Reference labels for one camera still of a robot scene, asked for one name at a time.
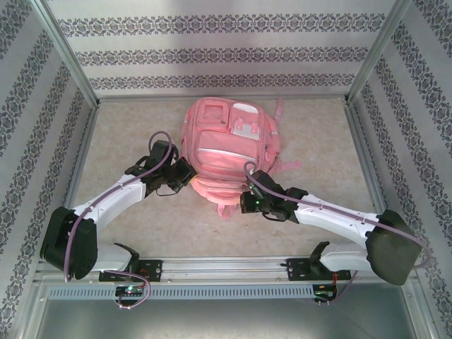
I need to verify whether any pink student backpack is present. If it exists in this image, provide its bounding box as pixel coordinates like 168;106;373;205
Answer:
180;97;302;222

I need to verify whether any grey metal sheet panel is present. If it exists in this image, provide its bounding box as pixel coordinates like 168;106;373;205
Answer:
33;298;424;339

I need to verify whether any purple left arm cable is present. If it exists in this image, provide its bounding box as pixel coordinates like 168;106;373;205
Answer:
63;130;181;283

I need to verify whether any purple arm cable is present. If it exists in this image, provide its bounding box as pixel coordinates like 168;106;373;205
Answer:
63;130;181;283
243;161;434;304

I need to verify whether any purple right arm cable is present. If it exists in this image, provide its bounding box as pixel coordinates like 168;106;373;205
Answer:
243;161;434;304

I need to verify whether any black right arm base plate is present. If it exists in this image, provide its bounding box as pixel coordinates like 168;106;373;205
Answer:
286;257;352;283

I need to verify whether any aluminium frame cross bar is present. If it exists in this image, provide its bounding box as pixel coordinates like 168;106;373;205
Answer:
97;94;349;104

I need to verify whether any aluminium mounting rail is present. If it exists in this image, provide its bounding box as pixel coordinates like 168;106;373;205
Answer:
33;256;414;284

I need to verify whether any aluminium frame side bar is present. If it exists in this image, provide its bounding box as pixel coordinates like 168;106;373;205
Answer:
344;98;403;255
49;100;102;258

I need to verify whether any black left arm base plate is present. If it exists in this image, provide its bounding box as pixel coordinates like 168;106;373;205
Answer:
98;258;164;283

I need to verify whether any grey slotted cable duct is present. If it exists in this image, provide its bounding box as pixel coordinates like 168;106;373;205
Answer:
47;284;315;301

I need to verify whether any aluminium frame post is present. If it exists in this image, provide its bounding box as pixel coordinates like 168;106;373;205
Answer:
33;0;100;107
344;0;416;105

